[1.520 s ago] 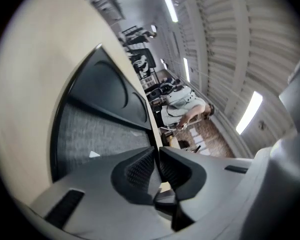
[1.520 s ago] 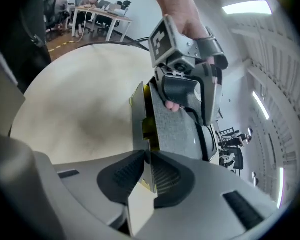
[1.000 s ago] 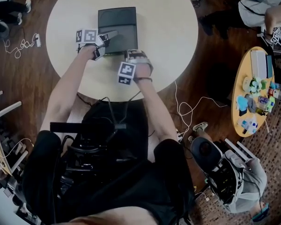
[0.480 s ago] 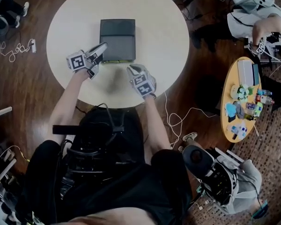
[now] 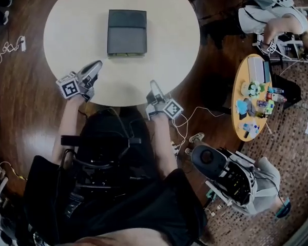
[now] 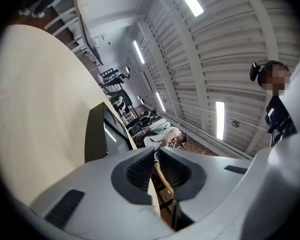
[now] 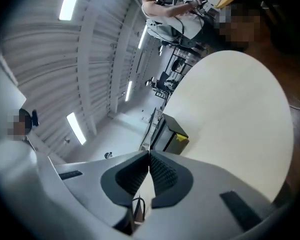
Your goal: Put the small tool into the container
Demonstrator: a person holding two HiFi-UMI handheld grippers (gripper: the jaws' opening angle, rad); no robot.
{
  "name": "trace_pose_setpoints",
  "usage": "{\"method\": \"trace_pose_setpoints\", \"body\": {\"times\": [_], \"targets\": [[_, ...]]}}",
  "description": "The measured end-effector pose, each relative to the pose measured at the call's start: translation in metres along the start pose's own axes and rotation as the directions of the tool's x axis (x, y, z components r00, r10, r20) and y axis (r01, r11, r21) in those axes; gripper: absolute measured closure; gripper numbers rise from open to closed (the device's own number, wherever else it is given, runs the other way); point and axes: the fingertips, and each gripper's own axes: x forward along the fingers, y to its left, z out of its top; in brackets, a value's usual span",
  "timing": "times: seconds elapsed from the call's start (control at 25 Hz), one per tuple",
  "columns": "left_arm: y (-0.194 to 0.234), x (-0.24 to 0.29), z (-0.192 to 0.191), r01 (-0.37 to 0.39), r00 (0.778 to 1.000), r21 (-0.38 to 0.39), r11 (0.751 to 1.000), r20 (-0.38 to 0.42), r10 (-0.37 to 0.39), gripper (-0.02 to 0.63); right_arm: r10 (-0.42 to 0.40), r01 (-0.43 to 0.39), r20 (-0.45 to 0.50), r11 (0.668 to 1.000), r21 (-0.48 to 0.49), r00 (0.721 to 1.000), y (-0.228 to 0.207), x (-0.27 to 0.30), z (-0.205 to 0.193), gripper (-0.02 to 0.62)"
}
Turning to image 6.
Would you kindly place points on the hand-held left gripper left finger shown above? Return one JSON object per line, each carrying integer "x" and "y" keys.
{"x": 97, "y": 184}

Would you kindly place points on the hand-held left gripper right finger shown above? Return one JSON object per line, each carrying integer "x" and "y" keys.
{"x": 210, "y": 181}

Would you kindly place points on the white wooden table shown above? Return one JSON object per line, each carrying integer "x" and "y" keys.
{"x": 85, "y": 29}

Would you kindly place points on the round ceiling detector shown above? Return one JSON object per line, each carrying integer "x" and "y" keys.
{"x": 235, "y": 123}

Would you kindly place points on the black chest-mounted rig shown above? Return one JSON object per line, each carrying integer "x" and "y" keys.
{"x": 280, "y": 119}

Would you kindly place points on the person's black clothed body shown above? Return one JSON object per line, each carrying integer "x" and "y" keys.
{"x": 277, "y": 79}

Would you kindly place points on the black wooden chair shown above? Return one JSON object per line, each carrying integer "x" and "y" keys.
{"x": 110, "y": 75}

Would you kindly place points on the black head-mounted camera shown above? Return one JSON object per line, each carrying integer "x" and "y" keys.
{"x": 254, "y": 71}

